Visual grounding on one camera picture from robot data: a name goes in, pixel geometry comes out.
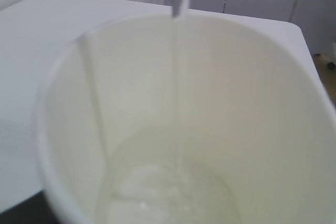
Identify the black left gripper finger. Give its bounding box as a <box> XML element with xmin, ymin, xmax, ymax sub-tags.
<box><xmin>1</xmin><ymin>191</ymin><xmax>60</xmax><ymax>224</ymax></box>

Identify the white paper cup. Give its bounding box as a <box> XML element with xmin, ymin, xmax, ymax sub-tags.
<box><xmin>35</xmin><ymin>15</ymin><xmax>335</xmax><ymax>223</ymax></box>

